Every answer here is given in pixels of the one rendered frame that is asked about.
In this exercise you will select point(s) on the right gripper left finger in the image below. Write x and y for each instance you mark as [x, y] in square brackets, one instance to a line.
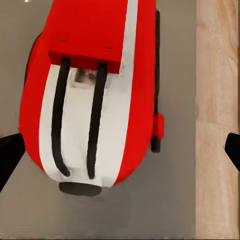
[12, 148]

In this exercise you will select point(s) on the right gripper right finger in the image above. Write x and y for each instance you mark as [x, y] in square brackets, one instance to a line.
[232, 148]

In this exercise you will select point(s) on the coffee table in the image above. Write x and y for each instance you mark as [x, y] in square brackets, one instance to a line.
[157, 201]

